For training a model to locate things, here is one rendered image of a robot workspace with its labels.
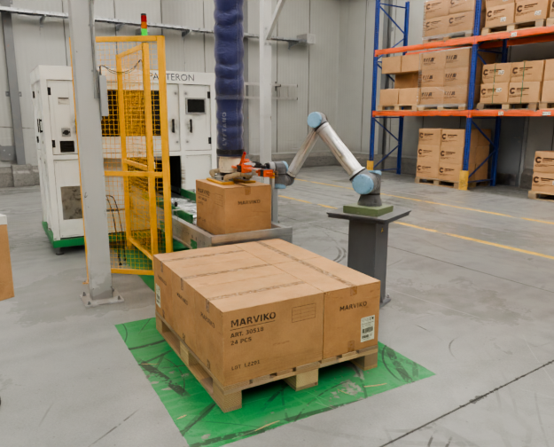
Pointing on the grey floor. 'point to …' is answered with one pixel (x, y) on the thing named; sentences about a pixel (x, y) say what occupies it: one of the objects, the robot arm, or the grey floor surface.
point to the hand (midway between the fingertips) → (245, 168)
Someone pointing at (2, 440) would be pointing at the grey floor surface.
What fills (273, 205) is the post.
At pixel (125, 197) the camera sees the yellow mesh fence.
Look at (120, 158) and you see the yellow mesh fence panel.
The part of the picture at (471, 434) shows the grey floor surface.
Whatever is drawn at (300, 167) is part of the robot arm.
